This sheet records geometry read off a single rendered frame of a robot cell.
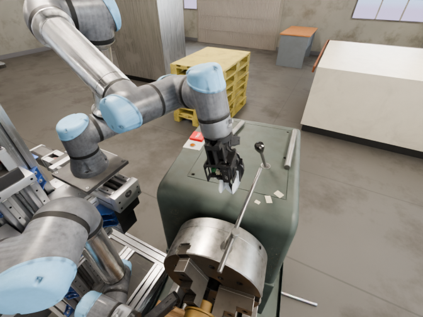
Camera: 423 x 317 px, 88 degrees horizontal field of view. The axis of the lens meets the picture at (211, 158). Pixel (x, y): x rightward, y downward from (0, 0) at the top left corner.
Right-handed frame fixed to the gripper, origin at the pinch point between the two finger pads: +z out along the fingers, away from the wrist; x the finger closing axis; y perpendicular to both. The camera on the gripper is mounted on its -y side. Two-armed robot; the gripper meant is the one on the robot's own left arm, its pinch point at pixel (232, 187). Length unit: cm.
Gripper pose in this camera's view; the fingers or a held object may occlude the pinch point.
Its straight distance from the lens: 65.8
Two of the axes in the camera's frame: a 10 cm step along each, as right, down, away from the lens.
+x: 9.3, 0.2, -3.7
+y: -3.1, 5.9, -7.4
